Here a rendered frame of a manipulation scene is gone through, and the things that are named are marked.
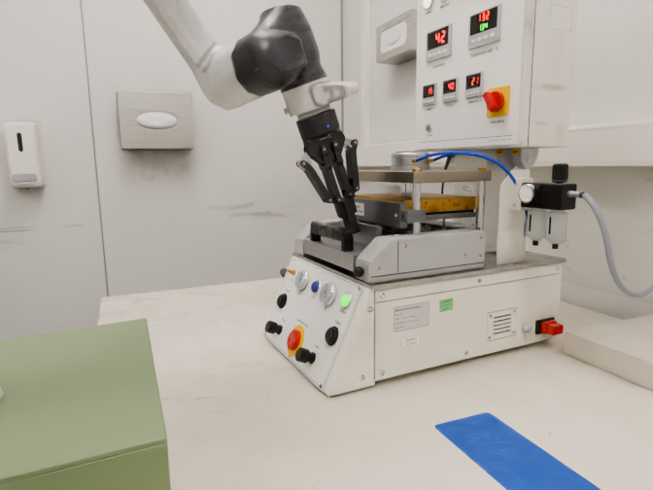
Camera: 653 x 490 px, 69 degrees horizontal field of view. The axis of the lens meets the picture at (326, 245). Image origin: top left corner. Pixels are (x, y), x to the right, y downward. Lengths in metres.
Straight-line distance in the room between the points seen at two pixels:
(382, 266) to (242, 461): 0.36
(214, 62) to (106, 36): 1.58
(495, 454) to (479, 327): 0.31
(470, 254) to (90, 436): 0.66
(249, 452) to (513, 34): 0.83
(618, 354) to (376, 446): 0.49
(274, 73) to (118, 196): 1.65
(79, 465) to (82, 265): 1.93
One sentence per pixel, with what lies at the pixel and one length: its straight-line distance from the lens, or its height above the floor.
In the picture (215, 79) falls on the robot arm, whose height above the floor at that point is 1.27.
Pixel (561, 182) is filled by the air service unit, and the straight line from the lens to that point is 0.91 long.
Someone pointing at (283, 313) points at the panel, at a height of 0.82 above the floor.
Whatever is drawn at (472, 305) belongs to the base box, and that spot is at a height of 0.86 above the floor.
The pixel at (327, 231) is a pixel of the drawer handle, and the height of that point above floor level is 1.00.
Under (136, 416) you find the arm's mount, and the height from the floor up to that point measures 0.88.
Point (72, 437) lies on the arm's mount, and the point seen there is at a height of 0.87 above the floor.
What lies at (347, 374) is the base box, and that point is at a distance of 0.81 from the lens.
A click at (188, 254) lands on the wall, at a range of 2.40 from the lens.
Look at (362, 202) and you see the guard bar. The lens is 0.97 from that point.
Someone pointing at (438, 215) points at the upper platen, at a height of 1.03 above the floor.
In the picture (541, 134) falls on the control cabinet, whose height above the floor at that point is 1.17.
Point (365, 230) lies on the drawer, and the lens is 0.92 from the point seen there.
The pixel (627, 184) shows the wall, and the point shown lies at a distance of 1.34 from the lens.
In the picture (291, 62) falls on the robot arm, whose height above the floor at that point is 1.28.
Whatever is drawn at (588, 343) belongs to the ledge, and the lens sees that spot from 1.03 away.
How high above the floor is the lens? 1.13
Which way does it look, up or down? 10 degrees down
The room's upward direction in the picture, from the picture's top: 1 degrees counter-clockwise
